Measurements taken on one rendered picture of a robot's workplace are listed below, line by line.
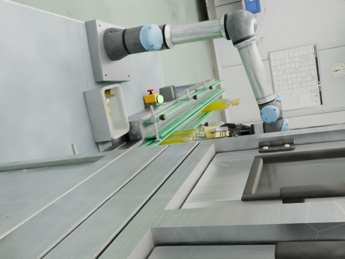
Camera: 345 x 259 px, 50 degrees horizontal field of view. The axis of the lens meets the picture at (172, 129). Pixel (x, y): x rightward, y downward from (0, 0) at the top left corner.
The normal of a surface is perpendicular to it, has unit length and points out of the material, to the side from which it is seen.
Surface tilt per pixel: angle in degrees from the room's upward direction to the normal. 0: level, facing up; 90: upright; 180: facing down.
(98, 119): 90
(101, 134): 90
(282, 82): 90
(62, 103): 0
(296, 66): 90
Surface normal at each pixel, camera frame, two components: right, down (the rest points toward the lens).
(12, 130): 0.93, -0.12
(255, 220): -0.18, -0.97
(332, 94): -0.30, 0.23
